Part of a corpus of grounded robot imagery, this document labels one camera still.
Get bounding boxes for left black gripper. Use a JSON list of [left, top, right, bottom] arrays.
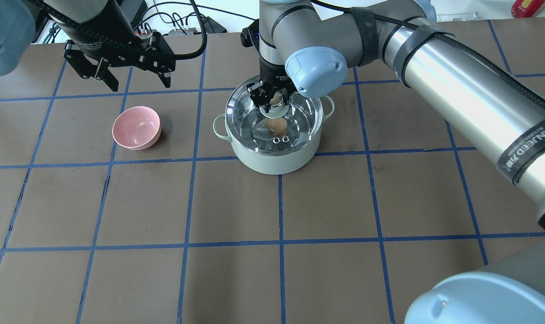
[[63, 0, 176, 92]]

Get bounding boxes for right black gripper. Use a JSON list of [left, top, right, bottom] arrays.
[[246, 63, 295, 113]]

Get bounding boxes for brown egg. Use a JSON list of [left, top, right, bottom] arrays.
[[265, 117, 288, 135]]

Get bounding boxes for glass pot lid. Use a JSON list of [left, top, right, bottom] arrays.
[[224, 76, 334, 156]]

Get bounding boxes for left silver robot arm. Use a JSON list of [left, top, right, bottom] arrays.
[[0, 0, 176, 92]]

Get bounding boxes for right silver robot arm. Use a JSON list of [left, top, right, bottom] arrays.
[[241, 0, 545, 324]]

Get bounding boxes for pale green cooking pot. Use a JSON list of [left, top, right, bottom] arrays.
[[213, 76, 336, 175]]

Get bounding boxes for black power brick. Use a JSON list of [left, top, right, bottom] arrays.
[[116, 0, 148, 27]]

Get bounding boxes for black power adapter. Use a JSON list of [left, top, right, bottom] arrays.
[[201, 16, 228, 34]]

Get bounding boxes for pink plastic bowl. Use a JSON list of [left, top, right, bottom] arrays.
[[111, 105, 162, 150]]

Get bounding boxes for red yellow bottle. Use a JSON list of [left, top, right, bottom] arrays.
[[511, 0, 545, 18]]

